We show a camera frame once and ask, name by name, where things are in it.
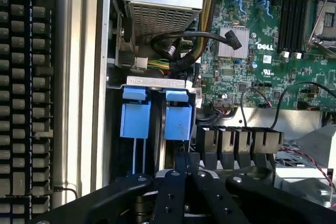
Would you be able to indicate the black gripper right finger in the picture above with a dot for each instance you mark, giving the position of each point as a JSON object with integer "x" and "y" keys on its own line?
{"x": 220, "y": 204}

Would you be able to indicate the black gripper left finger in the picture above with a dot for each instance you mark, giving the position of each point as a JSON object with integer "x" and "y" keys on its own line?
{"x": 169, "y": 203}

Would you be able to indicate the right blue drive latch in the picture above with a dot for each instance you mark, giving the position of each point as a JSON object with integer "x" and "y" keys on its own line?
{"x": 177, "y": 124}

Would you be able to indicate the blue drive latch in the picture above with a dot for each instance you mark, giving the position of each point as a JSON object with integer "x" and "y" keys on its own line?
{"x": 135, "y": 119}
{"x": 177, "y": 124}

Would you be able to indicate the left blue drive latch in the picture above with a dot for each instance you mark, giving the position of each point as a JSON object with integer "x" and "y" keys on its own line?
{"x": 135, "y": 119}

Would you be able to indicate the black front panel plug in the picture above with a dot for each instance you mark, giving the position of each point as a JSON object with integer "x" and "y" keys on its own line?
{"x": 222, "y": 105}

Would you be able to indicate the white barcode label tag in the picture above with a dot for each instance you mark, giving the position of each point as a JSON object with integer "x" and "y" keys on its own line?
{"x": 198, "y": 98}

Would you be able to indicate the grey metal shroud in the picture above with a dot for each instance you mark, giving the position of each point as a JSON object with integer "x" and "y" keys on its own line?
{"x": 319, "y": 142}

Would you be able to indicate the white plastic plug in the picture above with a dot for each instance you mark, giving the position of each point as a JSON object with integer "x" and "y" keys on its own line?
{"x": 142, "y": 64}

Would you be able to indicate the green Dell motherboard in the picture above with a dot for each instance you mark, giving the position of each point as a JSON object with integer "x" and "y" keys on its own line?
{"x": 288, "y": 77}

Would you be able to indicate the silver finned chipset heatsink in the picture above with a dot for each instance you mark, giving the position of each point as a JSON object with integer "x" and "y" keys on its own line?
{"x": 235, "y": 52}

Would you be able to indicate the silver open PC case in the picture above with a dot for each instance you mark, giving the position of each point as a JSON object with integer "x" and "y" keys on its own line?
{"x": 103, "y": 51}

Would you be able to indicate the black RAM slot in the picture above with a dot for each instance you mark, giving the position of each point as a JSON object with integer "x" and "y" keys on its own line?
{"x": 289, "y": 24}
{"x": 296, "y": 24}
{"x": 283, "y": 24}

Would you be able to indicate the black computer keyboard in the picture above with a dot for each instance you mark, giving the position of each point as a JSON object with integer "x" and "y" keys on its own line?
{"x": 23, "y": 77}

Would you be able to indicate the thin metal locking lever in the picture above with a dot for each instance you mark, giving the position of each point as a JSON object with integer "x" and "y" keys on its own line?
{"x": 320, "y": 16}

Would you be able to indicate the silver CPU socket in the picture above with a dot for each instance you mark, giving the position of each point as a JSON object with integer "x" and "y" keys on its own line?
{"x": 326, "y": 16}

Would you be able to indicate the silver disk bay bracket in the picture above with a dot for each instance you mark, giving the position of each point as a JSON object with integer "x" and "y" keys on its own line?
{"x": 157, "y": 81}

